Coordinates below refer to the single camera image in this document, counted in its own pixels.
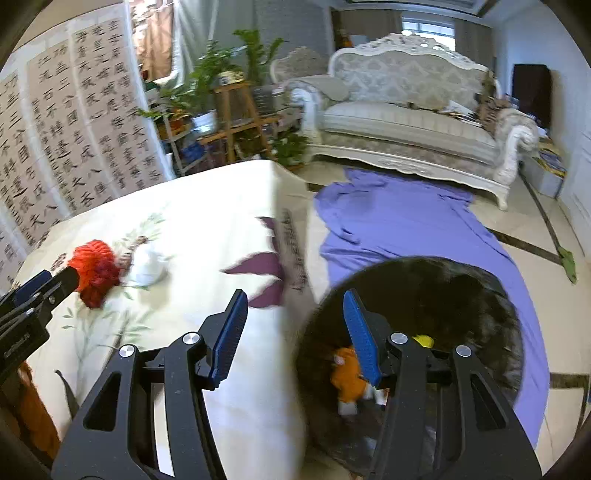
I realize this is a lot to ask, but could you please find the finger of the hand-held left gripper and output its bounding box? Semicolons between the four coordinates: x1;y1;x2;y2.
0;267;82;334
0;271;52;309

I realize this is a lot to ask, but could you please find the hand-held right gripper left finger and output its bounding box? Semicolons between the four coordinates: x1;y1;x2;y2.
51;289;249;480

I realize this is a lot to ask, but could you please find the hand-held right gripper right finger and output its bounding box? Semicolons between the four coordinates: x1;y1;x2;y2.
342;289;541;480

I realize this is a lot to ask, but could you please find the red snack packet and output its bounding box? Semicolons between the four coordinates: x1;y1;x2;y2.
68;239;126;309

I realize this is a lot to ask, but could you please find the orange snack packet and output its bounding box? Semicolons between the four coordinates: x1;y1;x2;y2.
331;346;389;416

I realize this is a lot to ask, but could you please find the black round bin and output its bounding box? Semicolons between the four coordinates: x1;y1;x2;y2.
295;257;525;476

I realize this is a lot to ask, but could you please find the white crumpled tissue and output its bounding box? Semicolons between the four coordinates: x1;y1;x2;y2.
127;242;169;287

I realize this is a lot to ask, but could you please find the purple floor cloth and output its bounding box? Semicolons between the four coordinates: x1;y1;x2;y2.
315;167;550;448

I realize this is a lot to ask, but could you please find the floral tablecloth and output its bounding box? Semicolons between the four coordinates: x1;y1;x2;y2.
14;159;319;480

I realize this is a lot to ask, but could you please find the calligraphy folding screen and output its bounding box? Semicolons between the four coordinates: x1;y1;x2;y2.
0;2;176;291

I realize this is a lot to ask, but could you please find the wooden plant rack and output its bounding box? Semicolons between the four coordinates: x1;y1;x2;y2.
161;115;282;176

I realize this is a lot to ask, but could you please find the low floor plant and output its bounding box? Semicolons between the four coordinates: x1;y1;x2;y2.
272;131;310;167

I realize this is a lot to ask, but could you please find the small potted plant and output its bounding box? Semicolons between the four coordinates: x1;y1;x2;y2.
136;88;195;134

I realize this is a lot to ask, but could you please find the ornate white sofa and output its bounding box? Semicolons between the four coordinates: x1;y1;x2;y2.
288;33;539;210

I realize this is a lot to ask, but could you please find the green mop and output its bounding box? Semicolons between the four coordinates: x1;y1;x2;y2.
519;161;578;284

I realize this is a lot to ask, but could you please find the wooden stool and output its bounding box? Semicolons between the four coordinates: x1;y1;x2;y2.
213;82;273;164

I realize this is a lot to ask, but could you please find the grey storage box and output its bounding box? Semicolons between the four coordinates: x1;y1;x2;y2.
522;138;566;199

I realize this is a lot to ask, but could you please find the grey sofa cushion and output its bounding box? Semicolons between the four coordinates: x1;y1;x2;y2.
300;76;350;101

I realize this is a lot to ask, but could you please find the large potted plant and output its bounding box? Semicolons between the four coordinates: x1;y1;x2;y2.
189;41;237;134

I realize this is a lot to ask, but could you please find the brown curtain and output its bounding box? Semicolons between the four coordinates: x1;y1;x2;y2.
134;2;174;84

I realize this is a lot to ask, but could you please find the patterned cloth on sofa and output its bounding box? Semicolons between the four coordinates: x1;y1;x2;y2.
475;83;513;132

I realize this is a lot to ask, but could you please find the ornate white armchair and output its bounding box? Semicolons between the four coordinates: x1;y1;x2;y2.
270;46;329;89

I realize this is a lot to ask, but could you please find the tall leafy plant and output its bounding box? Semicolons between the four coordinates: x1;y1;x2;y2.
233;28;284;86

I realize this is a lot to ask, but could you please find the black television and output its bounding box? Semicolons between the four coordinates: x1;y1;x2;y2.
512;64;552;130

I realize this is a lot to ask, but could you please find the window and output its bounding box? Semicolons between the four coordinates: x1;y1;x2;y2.
402;16;458;51

